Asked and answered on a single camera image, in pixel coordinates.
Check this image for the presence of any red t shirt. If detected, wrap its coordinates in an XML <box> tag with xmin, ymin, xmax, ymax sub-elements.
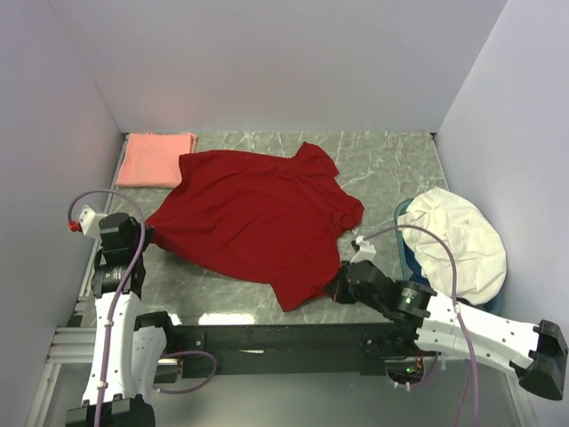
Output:
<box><xmin>147</xmin><ymin>142</ymin><xmax>364</xmax><ymax>311</ymax></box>

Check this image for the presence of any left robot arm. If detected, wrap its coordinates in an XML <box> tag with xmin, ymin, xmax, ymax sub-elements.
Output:
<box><xmin>65</xmin><ymin>206</ymin><xmax>178</xmax><ymax>426</ymax></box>

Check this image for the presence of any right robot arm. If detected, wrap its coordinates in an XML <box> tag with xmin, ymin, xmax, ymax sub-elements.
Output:
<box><xmin>325</xmin><ymin>261</ymin><xmax>568</xmax><ymax>401</ymax></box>

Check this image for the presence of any blue plastic basket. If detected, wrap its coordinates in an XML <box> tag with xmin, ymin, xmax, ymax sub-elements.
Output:
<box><xmin>394</xmin><ymin>198</ymin><xmax>503</xmax><ymax>315</ymax></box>

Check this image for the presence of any black base beam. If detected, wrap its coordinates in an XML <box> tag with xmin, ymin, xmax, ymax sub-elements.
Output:
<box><xmin>165</xmin><ymin>322</ymin><xmax>434</xmax><ymax>375</ymax></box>

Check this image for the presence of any folded pink t shirt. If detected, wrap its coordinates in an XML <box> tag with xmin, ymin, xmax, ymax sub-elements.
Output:
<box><xmin>116</xmin><ymin>133</ymin><xmax>198</xmax><ymax>189</ymax></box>

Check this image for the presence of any white crumpled t shirt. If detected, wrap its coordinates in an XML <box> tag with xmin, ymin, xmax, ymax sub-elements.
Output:
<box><xmin>398</xmin><ymin>187</ymin><xmax>507</xmax><ymax>306</ymax></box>

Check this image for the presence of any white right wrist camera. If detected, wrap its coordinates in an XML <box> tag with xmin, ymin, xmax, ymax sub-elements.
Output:
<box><xmin>350</xmin><ymin>236</ymin><xmax>377</xmax><ymax>263</ymax></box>

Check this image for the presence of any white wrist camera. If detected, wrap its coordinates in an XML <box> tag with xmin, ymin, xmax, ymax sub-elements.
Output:
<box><xmin>68</xmin><ymin>205</ymin><xmax>108</xmax><ymax>239</ymax></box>
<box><xmin>350</xmin><ymin>236</ymin><xmax>377</xmax><ymax>263</ymax></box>

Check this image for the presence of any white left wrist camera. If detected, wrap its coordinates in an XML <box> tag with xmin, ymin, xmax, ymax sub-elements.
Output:
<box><xmin>68</xmin><ymin>205</ymin><xmax>108</xmax><ymax>239</ymax></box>

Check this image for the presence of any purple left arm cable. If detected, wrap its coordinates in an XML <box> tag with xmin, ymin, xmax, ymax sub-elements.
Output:
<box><xmin>67</xmin><ymin>189</ymin><xmax>219</xmax><ymax>427</ymax></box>

